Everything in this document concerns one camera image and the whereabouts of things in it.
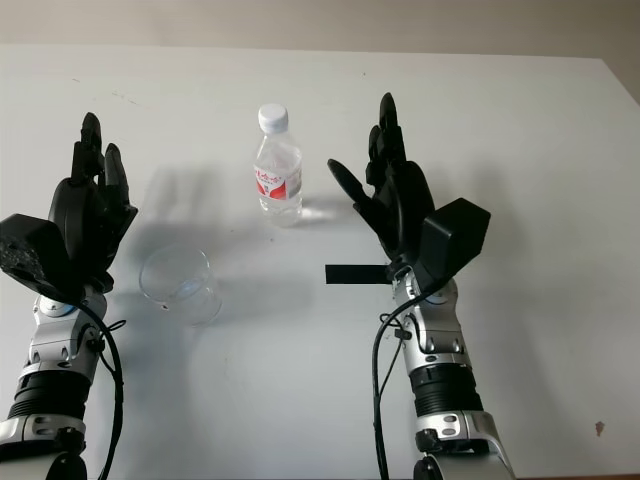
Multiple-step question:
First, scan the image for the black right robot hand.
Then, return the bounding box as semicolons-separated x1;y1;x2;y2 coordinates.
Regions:
327;92;437;282

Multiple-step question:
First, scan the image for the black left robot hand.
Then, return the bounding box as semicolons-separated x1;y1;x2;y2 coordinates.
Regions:
49;112;140;297

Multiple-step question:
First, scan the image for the clear plastic water bottle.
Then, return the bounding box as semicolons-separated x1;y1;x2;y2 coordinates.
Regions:
252;103;305;229

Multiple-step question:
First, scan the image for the clear glass cup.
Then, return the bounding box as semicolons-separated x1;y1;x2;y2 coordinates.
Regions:
138;244;223;327

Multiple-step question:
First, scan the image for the black tape strip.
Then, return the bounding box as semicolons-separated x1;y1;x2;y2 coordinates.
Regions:
324;264;390;287

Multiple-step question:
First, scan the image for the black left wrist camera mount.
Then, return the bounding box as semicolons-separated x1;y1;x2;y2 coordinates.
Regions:
0;213;77;303

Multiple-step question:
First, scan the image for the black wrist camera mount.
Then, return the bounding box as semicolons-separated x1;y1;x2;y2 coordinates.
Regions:
0;213;77;303
418;198;492;292

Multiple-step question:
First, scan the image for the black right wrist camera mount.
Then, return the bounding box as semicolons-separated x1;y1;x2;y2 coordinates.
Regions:
418;198;492;292

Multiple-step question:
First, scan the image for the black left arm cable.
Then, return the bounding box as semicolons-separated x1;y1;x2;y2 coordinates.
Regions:
74;298;126;480

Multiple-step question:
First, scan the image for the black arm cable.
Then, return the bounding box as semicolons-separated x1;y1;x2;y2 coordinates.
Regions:
74;298;126;480
370;298;417;480

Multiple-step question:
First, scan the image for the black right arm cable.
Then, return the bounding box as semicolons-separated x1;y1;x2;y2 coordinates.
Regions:
370;298;417;480

